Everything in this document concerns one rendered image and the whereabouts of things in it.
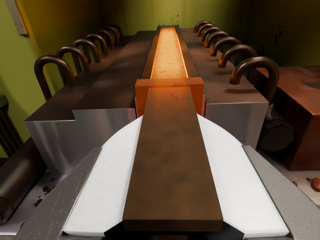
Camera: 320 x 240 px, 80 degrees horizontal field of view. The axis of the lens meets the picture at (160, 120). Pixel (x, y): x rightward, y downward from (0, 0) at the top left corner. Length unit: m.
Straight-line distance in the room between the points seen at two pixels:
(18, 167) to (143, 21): 0.51
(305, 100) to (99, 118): 0.18
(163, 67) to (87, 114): 0.08
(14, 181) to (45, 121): 0.05
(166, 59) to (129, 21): 0.42
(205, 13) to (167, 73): 0.47
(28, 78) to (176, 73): 0.25
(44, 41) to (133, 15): 0.33
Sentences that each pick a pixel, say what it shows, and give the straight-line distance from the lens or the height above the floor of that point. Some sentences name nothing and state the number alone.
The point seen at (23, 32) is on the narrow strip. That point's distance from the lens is 0.33.
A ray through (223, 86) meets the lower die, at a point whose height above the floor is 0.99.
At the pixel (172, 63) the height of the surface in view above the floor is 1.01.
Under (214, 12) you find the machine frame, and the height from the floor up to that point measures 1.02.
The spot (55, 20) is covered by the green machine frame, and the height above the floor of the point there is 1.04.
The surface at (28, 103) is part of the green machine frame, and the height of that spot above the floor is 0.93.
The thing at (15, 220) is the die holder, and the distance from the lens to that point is 0.21.
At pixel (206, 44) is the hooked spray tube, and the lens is 0.30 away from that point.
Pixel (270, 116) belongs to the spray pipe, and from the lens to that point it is 0.20.
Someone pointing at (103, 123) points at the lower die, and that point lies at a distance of 0.17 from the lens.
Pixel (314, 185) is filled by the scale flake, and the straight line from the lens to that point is 0.22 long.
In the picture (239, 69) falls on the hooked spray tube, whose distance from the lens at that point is 0.17.
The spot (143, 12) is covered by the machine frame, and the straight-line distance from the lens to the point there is 0.62.
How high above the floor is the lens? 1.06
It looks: 33 degrees down
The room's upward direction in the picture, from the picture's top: 3 degrees counter-clockwise
